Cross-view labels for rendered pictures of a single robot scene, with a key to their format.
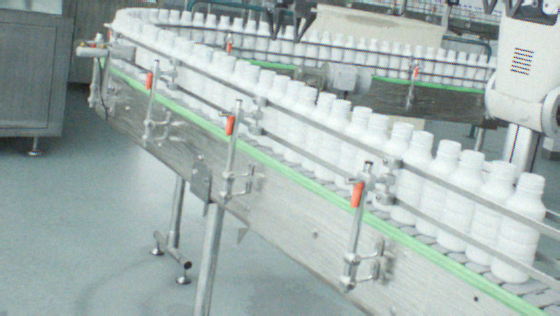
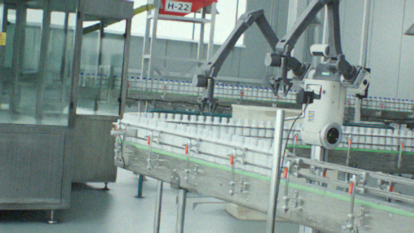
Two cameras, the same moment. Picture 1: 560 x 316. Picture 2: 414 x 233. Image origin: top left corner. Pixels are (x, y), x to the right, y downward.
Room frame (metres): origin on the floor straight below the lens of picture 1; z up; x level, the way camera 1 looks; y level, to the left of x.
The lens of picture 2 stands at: (-2.93, -0.43, 1.46)
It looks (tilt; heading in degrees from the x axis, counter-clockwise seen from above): 3 degrees down; 7
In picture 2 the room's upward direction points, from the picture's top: 5 degrees clockwise
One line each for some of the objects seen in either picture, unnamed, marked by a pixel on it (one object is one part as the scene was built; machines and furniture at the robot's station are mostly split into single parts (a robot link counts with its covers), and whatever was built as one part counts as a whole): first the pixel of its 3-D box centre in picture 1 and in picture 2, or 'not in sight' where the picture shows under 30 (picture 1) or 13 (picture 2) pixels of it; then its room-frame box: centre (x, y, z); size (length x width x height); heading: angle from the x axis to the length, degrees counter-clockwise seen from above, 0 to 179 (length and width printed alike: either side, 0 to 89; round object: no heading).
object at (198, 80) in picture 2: not in sight; (204, 76); (1.55, 0.16, 1.46); 0.12 x 0.09 x 0.12; 130
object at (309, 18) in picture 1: (294, 22); (209, 107); (1.58, 0.12, 1.29); 0.07 x 0.07 x 0.09; 39
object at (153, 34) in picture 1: (151, 54); (145, 131); (2.12, 0.58, 1.08); 0.06 x 0.06 x 0.17
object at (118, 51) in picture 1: (108, 83); (124, 148); (2.17, 0.72, 0.96); 0.23 x 0.10 x 0.27; 129
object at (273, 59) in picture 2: not in sight; (277, 55); (1.30, -0.25, 1.60); 0.12 x 0.09 x 0.12; 130
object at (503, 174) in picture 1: (493, 213); (274, 159); (1.08, -0.28, 1.08); 0.06 x 0.06 x 0.17
